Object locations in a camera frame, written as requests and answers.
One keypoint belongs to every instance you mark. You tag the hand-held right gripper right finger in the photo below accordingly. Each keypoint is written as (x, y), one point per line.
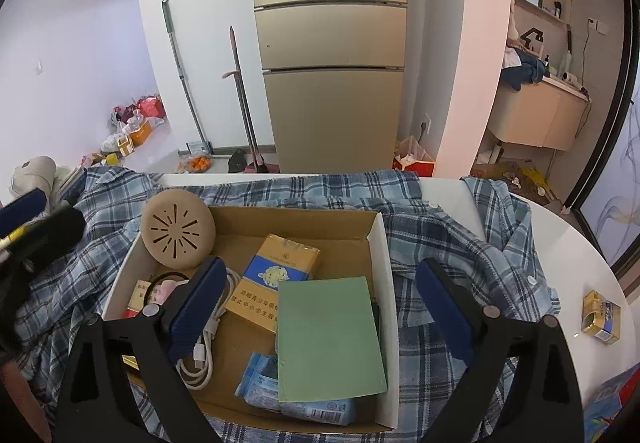
(447, 318)

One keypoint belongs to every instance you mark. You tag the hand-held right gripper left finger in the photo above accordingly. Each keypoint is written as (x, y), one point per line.
(196, 310)

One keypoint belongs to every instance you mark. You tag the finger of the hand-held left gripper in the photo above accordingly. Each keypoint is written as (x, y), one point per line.
(22, 210)
(50, 233)

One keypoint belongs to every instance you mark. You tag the red and gold cigarette pack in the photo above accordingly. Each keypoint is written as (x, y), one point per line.
(135, 300)

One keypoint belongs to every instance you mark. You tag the blue and gold cigarette pack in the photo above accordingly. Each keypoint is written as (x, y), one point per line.
(272, 278)

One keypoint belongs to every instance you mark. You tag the beige round vented case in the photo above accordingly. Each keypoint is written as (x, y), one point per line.
(177, 228)

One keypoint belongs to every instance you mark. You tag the blue tissue pack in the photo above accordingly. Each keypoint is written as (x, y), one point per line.
(260, 380)

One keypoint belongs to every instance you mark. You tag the green card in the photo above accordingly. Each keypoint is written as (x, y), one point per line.
(327, 343)

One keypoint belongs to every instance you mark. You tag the shallow cardboard box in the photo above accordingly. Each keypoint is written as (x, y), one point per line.
(345, 233)

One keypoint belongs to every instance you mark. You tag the beige cap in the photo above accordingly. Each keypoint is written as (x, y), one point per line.
(32, 175)

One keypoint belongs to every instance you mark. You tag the blue plaid shirt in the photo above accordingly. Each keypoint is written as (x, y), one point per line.
(440, 233)

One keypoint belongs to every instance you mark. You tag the yellow packet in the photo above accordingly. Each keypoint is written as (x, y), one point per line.
(111, 159)

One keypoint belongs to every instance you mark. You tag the bag of oranges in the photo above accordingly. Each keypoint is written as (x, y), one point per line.
(196, 164)

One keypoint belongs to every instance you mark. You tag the pile of red bags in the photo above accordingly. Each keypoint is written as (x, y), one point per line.
(142, 115)

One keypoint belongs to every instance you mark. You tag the open gold cigarette pack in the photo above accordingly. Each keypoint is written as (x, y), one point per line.
(600, 318)

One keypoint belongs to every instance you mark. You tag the floor litter pile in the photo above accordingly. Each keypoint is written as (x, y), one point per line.
(515, 178)

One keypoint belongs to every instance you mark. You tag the red open carton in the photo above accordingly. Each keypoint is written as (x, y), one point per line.
(412, 158)

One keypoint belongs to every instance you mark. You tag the red iced tea bottle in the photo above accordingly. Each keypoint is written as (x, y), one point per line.
(615, 403)

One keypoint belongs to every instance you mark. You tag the pink broom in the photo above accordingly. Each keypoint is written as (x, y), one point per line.
(242, 98)

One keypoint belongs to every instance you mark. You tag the wooden vanity cabinet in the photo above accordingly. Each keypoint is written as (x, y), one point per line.
(535, 115)

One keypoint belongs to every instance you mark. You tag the blue clothes heap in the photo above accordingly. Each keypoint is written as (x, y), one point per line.
(527, 70)

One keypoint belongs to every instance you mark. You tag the white hair dryer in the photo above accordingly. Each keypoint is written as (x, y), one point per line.
(570, 77)

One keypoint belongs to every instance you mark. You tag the gold refrigerator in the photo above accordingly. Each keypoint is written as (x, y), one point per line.
(330, 73)

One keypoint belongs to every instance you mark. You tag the black faucet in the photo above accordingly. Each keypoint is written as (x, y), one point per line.
(531, 35)

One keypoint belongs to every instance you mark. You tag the black door frame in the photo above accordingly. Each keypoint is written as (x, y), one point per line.
(607, 123)

